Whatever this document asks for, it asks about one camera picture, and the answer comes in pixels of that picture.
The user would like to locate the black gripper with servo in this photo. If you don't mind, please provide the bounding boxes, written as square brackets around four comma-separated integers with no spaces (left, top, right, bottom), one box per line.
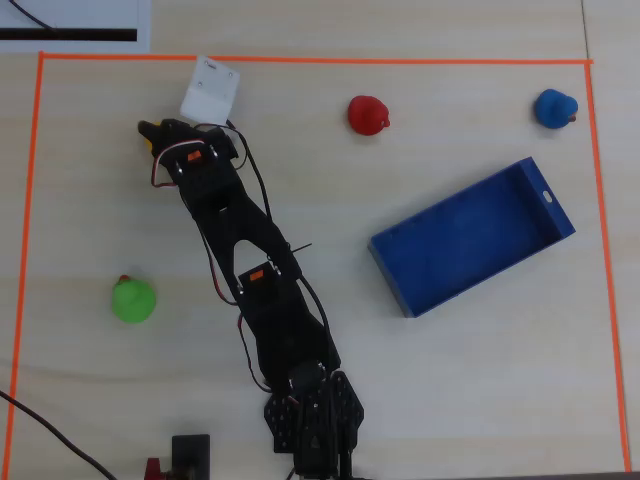
[136,118,242,206]

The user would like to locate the yellow rubber duck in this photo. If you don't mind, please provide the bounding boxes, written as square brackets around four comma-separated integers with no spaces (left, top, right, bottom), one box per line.
[142,121,163,154]

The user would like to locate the green rubber duck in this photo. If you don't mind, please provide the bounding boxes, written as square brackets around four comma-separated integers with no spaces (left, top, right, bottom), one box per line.
[110,274,158,325]

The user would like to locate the red rubber duck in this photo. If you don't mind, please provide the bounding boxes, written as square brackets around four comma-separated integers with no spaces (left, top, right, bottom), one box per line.
[347,95,392,137]

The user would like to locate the blue rectangular box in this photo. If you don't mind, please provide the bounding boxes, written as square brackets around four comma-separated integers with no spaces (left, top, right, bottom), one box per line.
[368,156,577,319]

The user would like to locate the blue rubber duck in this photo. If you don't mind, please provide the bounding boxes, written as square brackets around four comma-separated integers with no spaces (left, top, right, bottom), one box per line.
[533,88,580,130]

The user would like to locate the orange tape border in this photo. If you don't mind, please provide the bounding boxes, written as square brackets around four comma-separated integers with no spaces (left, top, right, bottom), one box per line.
[3,50,633,474]

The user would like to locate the black table clamp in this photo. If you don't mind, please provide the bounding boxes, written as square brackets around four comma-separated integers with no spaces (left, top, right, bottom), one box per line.
[169,433,212,480]

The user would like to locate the red white black servo wire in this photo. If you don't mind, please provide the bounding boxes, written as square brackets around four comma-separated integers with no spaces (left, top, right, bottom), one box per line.
[151,142,197,190]

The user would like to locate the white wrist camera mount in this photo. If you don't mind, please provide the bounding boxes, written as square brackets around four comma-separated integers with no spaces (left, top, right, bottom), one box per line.
[179,54,241,126]

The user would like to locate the black camera cable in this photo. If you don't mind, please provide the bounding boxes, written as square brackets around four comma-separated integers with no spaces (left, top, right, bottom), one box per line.
[225,118,274,214]

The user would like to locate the thin black cable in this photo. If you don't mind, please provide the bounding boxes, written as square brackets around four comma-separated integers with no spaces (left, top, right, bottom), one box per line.
[7,0,59,32]

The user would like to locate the thick black cable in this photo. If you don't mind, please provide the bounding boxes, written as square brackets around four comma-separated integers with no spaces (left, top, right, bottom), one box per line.
[0,389,119,480]

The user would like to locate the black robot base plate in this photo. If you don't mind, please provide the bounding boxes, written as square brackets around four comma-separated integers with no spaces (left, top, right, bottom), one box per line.
[263,369,366,479]

